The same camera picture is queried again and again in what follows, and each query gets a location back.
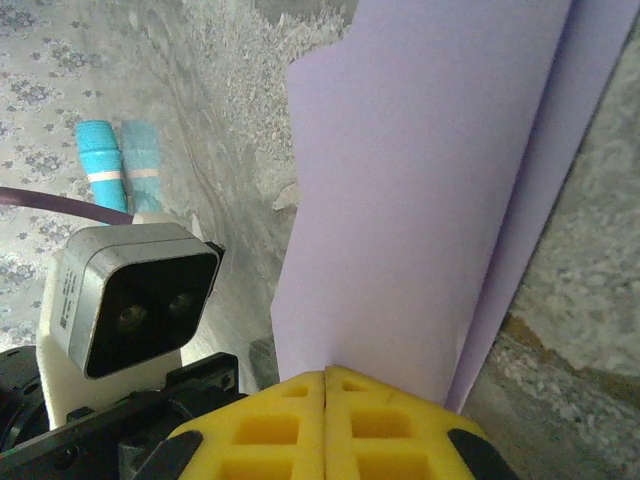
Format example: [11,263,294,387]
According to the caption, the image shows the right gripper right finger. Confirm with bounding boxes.
[325,364,521,480]

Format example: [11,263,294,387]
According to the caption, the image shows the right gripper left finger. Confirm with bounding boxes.
[149,367,327,480]

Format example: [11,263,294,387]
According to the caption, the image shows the purple paper sheet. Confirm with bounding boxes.
[272,0,640,416]

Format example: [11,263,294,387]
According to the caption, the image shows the teal blue cylinder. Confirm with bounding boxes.
[74,118,125,214]

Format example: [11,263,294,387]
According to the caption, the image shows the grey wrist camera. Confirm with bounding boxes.
[37,212,201,431]

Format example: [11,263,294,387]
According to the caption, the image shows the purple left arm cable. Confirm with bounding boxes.
[0,186,135,227]

